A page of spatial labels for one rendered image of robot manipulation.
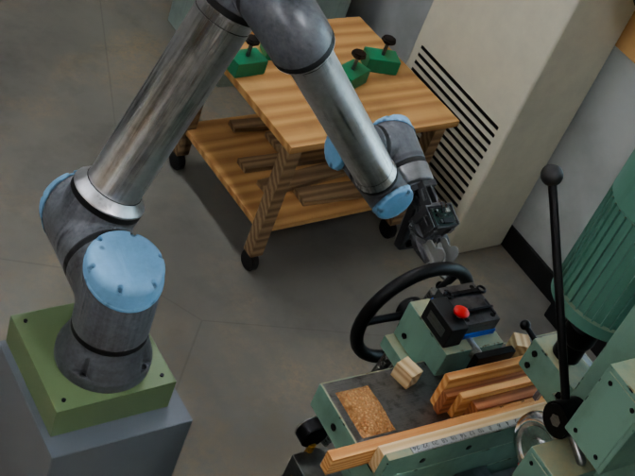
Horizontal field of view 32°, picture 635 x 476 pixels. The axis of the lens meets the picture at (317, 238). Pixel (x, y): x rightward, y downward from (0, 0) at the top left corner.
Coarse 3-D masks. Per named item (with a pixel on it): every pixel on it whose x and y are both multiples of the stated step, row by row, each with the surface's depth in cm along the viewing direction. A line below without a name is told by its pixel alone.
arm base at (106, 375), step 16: (64, 336) 210; (64, 352) 209; (80, 352) 207; (96, 352) 205; (112, 352) 205; (128, 352) 207; (144, 352) 212; (64, 368) 209; (80, 368) 208; (96, 368) 207; (112, 368) 207; (128, 368) 209; (144, 368) 215; (80, 384) 209; (96, 384) 208; (112, 384) 209; (128, 384) 211
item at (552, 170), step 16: (544, 176) 167; (560, 176) 167; (560, 256) 169; (560, 272) 169; (560, 288) 169; (560, 304) 170; (560, 320) 170; (560, 336) 170; (560, 352) 170; (560, 368) 171; (560, 384) 171; (560, 400) 171; (576, 400) 171; (544, 416) 172; (560, 416) 169; (560, 432) 170; (576, 448) 170
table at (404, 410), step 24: (384, 336) 210; (336, 384) 192; (360, 384) 194; (384, 384) 196; (432, 384) 200; (336, 408) 188; (384, 408) 192; (408, 408) 194; (432, 408) 195; (336, 432) 188; (480, 456) 193; (504, 456) 198
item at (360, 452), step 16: (544, 400) 200; (464, 416) 191; (480, 416) 192; (400, 432) 183; (416, 432) 185; (352, 448) 178; (368, 448) 179; (320, 464) 178; (336, 464) 176; (352, 464) 179
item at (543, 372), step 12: (552, 336) 193; (528, 348) 193; (540, 348) 190; (552, 348) 191; (528, 360) 193; (540, 360) 191; (552, 360) 189; (528, 372) 194; (540, 372) 191; (552, 372) 188; (576, 372) 188; (540, 384) 191; (552, 384) 189; (576, 384) 186
